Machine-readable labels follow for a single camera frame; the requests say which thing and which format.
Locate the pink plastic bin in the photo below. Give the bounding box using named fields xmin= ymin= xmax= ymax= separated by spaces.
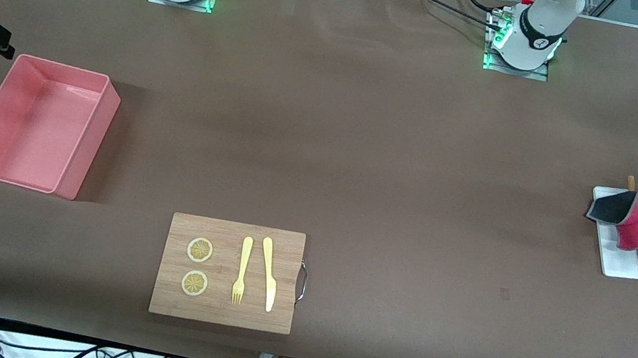
xmin=0 ymin=49 xmax=127 ymax=206

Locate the white rectangular tray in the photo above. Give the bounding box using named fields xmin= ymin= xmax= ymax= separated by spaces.
xmin=579 ymin=184 xmax=638 ymax=282

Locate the lemon slice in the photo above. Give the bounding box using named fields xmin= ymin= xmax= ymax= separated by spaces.
xmin=179 ymin=268 xmax=211 ymax=299
xmin=185 ymin=236 xmax=216 ymax=266

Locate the wooden cutting board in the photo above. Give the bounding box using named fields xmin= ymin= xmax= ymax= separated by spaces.
xmin=148 ymin=209 xmax=308 ymax=338

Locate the yellow plastic fork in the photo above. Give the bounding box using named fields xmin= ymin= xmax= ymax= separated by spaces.
xmin=229 ymin=235 xmax=255 ymax=306

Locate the yellow plastic knife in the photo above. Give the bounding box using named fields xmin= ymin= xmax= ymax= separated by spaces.
xmin=251 ymin=236 xmax=286 ymax=314

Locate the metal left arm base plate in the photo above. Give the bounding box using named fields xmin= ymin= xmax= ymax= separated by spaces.
xmin=481 ymin=9 xmax=558 ymax=83

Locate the metal cutting board handle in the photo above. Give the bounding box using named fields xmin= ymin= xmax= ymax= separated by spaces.
xmin=293 ymin=259 xmax=312 ymax=307

